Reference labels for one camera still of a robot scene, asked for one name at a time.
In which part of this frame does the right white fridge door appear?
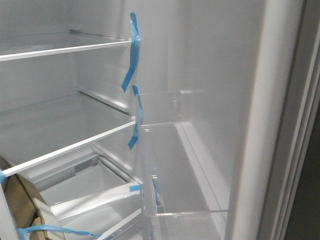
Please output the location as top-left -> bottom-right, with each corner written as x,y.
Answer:
136,0 -> 320,240

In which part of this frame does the bottom blue tape strip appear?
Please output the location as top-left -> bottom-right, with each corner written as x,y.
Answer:
18,224 -> 102,240

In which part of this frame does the upper blue tape strip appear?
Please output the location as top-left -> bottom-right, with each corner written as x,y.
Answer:
121,12 -> 141,93

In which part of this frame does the blue tape at left edge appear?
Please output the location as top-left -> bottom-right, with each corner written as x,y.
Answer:
0,170 -> 7,185

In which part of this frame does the clear crisper drawer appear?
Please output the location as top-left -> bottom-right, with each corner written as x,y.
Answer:
34,159 -> 141,240

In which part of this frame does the clear door bin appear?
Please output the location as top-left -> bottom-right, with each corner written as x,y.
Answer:
136,92 -> 228,240

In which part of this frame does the blue tape strip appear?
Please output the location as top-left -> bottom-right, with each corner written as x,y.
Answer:
127,85 -> 144,150
18,224 -> 102,240
121,12 -> 141,93

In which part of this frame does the brown cardboard piece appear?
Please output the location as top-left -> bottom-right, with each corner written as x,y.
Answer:
0,156 -> 68,240

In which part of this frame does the small blue tape on drawer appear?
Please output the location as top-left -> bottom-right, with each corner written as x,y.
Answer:
129,184 -> 142,193

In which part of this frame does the glass fridge shelf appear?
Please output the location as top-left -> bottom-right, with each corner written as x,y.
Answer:
0,93 -> 135,177
0,30 -> 132,62

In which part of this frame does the upper glass fridge shelf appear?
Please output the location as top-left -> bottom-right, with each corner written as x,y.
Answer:
0,30 -> 132,62

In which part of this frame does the lower glass fridge shelf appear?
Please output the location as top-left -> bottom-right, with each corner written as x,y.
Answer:
0,93 -> 135,177

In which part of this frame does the blue tape in door bin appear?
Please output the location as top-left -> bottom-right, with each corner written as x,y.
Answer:
152,178 -> 161,206

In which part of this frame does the middle blue tape strip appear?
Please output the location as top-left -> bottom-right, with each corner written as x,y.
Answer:
127,85 -> 144,150

